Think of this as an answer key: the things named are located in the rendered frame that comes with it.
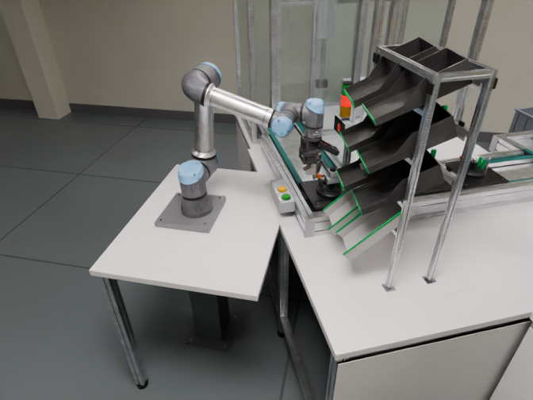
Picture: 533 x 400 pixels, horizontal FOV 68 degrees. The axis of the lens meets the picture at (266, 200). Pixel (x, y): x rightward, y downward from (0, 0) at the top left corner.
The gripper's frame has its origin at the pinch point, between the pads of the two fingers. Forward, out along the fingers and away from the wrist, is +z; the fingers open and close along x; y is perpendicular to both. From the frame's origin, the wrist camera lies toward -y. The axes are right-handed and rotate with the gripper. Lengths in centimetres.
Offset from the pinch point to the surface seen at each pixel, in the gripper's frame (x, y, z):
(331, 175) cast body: 2.2, -6.6, -0.9
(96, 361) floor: -7, 120, 107
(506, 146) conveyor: -26, -126, 13
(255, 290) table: 42, 37, 21
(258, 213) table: -6.6, 25.1, 20.8
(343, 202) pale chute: 21.5, -5.0, 1.1
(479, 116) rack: 53, -29, -46
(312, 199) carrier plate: 4.3, 2.1, 9.6
